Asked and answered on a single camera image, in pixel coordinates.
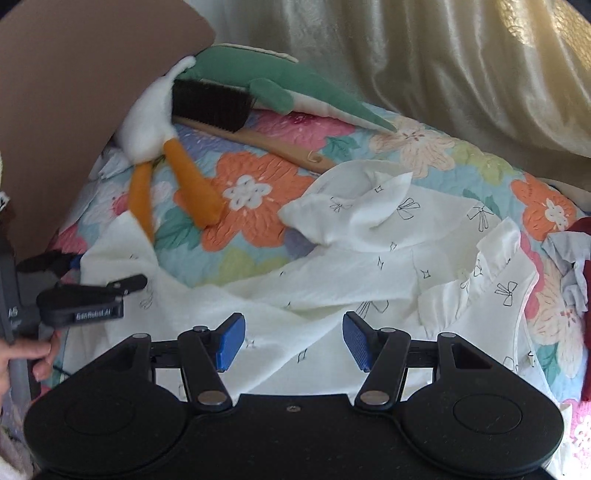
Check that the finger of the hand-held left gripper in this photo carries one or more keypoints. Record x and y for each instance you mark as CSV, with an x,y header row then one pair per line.
x,y
131,282
51,264

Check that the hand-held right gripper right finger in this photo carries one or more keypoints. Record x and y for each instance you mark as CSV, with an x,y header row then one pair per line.
x,y
355,342

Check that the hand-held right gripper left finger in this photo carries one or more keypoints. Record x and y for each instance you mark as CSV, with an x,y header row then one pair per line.
x,y
231,342

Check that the white bow-print garment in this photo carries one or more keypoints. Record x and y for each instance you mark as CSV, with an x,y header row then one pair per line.
x,y
369,258

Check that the dark maroon clothes pile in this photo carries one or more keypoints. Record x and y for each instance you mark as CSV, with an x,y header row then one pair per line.
x,y
584,226

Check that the person's left hand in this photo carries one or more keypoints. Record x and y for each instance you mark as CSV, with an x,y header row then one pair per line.
x,y
25,355

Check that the floral quilt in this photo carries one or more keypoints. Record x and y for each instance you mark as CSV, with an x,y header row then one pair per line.
x,y
258,221

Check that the white goose plush toy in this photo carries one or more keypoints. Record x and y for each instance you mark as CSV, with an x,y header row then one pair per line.
x,y
147,120

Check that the brown cardboard sheet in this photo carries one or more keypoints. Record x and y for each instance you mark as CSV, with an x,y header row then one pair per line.
x,y
69,92

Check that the wooden brush with black bristles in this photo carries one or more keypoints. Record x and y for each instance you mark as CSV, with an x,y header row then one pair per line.
x,y
207,104

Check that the light blue cloth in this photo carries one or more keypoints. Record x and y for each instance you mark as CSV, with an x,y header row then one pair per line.
x,y
565,251

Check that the green plush toy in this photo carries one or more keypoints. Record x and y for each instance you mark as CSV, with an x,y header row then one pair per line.
x,y
295,78

